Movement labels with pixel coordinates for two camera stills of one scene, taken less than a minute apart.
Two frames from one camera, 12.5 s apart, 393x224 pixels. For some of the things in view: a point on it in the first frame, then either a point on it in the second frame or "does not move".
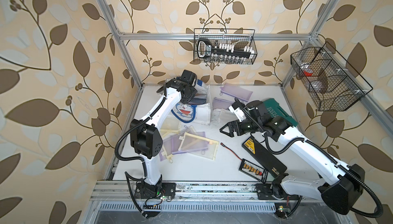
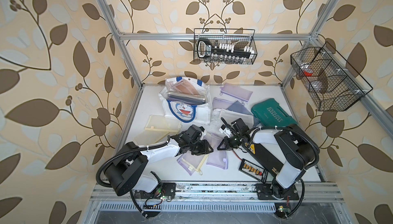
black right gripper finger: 234,126 to 221,146
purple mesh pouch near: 219,103 does not move
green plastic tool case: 275,110 does not move
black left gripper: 193,90 to 205,149
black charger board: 249,168 does not move
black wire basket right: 335,85 does not move
